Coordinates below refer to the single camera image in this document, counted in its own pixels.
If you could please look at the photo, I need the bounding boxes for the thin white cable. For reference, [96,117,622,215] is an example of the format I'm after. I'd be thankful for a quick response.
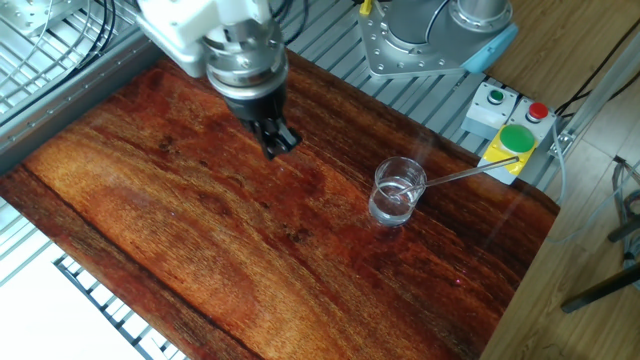
[0,0,97,94]

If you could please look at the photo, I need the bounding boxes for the black table cables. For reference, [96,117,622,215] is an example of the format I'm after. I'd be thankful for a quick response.
[74,0,118,69]

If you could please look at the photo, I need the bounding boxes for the wood-grain table mat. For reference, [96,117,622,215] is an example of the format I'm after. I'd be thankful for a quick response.
[0,47,560,360]

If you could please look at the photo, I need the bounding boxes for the grey aluminium rail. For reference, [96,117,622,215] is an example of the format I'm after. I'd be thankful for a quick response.
[0,29,169,175]

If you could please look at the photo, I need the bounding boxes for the coloured cable bundle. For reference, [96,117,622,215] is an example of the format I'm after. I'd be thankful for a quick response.
[612,154,640,291]

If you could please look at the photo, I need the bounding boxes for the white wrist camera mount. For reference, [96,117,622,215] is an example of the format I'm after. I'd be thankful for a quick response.
[135,0,275,79]

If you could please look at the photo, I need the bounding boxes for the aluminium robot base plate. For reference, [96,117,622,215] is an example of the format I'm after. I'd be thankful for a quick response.
[357,0,482,80]

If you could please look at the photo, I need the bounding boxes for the grey cable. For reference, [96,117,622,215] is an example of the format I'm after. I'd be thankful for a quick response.
[547,124,640,246]

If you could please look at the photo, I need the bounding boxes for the aluminium mounting plate with holes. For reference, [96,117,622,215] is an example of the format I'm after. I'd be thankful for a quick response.
[0,0,87,37]

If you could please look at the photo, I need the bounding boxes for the aluminium frame post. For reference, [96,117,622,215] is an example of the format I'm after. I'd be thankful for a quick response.
[547,32,640,159]

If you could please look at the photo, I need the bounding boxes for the clear glass beaker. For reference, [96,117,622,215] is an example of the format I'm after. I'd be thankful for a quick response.
[368,156,428,229]

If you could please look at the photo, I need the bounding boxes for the silver force torque sensor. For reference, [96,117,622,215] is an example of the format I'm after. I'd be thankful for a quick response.
[202,19,290,101]

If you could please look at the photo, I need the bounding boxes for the clear glass stirring rod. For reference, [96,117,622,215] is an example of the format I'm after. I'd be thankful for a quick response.
[394,156,521,197]

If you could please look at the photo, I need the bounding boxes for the yellow box large green button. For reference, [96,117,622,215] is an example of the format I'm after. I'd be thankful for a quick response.
[477,123,540,186]

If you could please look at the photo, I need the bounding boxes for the thin black floor cables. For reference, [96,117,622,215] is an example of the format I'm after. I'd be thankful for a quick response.
[554,14,640,117]

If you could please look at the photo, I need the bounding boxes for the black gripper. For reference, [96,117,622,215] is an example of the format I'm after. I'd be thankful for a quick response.
[224,82,304,161]

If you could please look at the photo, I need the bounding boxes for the black metal leg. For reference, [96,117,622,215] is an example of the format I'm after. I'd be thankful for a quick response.
[607,214,640,244]
[560,262,640,315]

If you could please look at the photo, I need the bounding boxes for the grey box red button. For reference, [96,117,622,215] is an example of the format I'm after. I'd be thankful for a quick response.
[507,97,558,151]

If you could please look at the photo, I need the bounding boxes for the grey box small green button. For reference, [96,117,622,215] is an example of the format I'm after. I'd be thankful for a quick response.
[460,82,520,140]

